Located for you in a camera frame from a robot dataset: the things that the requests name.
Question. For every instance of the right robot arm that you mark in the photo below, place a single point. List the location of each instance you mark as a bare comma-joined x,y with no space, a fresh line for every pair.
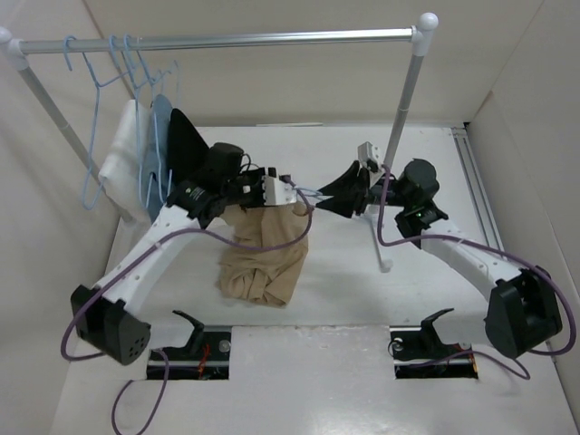
525,308

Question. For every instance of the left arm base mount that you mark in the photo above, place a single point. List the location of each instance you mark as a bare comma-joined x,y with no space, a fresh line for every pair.
188,350

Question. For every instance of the aluminium rail on table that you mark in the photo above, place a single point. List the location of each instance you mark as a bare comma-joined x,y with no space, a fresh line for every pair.
476,188

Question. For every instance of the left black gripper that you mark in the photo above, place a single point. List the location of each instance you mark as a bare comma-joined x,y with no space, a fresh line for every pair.
258,178

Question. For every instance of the empty light blue hanger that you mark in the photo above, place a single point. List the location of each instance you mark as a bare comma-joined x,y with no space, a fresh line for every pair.
89,203

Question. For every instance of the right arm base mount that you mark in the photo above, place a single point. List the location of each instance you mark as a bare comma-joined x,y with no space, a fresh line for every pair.
419,353

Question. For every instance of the blue shirt on hanger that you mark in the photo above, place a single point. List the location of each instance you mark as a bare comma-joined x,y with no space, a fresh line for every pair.
155,172

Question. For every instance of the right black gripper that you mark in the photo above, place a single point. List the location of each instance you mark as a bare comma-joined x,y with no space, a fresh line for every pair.
350,183

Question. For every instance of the beige t shirt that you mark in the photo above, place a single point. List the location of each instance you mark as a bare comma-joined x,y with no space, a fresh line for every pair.
265,267

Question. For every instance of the metal clothes rack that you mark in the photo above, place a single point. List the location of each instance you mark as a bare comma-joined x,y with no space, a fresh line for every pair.
15,51

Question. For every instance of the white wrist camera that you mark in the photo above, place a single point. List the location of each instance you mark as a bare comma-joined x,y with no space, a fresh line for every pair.
277,192
369,156

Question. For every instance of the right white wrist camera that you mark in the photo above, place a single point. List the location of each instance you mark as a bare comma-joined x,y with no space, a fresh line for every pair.
369,156

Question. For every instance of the black shirt on hanger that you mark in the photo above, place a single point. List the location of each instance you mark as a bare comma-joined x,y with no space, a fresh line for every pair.
186,153

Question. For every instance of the white shirt on hanger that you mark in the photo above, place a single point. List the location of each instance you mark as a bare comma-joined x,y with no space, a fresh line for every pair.
120,171

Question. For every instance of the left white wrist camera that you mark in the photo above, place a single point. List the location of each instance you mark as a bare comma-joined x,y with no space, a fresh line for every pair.
277,192

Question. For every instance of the light blue wire hanger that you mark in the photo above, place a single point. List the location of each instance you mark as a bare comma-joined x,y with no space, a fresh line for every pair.
312,196

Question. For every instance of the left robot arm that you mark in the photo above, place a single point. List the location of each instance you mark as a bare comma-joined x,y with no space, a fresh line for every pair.
106,316

